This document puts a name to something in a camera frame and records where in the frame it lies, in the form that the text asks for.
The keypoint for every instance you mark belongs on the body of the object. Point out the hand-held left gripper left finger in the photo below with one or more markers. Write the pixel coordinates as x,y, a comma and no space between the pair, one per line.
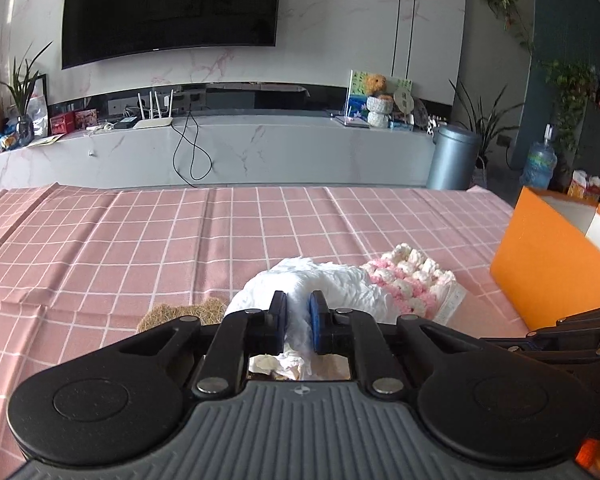
280,317

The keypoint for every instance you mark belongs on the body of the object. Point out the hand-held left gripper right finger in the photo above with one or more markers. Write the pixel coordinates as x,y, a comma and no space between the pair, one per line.
317,321

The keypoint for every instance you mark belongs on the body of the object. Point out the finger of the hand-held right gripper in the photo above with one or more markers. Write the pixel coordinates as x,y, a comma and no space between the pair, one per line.
590,314
555,342

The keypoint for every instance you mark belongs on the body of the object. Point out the orange storage box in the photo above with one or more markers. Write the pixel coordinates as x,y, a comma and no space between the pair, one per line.
545,260

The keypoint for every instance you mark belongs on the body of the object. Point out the pink white crochet toy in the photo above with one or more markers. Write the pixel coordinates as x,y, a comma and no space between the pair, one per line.
410,275

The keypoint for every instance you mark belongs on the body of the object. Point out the red white carton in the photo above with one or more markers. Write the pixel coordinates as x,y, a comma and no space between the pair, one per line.
582,186

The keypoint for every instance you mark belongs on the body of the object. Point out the blue water jug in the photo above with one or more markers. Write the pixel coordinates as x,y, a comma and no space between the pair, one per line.
539,165

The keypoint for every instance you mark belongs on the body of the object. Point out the pink checked tablecloth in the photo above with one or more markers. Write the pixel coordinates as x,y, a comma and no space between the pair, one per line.
130,260

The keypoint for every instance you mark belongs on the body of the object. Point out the marble television console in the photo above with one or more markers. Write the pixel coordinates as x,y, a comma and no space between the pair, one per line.
280,150

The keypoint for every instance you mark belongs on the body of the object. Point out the grey metal trash can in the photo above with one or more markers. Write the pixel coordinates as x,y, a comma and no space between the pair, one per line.
452,160

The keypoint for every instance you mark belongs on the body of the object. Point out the green leafy potted plant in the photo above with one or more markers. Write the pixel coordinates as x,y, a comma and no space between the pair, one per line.
570,95

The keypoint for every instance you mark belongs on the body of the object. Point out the long-leaf potted plant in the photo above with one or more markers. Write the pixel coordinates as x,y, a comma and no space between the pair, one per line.
482,120

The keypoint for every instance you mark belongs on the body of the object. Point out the green blue picture book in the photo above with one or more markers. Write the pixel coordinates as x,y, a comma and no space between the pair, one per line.
356,95

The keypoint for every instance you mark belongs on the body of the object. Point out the white router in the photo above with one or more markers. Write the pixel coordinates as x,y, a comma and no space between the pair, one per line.
152,121

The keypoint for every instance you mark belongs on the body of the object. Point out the white round fan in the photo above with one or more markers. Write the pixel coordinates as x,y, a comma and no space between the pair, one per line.
404,101

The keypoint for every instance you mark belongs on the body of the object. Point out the brown teddy bear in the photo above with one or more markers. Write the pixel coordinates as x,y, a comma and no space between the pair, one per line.
376,84

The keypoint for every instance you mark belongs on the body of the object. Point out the black set-top device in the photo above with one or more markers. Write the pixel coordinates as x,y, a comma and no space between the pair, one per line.
125,123

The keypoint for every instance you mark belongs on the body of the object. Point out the red white gift box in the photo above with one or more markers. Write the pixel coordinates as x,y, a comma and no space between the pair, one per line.
86,119

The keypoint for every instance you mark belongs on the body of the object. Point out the yellow envelope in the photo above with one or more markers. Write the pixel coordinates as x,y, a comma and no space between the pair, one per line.
45,141

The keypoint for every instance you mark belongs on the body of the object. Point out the hanging vine plant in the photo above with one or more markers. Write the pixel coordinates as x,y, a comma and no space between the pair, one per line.
507,10

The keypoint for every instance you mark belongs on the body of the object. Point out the blue snack bag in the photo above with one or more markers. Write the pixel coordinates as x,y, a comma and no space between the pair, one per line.
2,141

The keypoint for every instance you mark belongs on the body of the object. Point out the green plant in glass vase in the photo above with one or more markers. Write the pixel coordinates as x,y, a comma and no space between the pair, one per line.
22,105

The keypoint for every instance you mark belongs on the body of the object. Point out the wall socket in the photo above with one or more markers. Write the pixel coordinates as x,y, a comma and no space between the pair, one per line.
505,141

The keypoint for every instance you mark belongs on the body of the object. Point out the black wall television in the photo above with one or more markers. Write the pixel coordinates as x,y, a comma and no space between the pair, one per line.
170,10

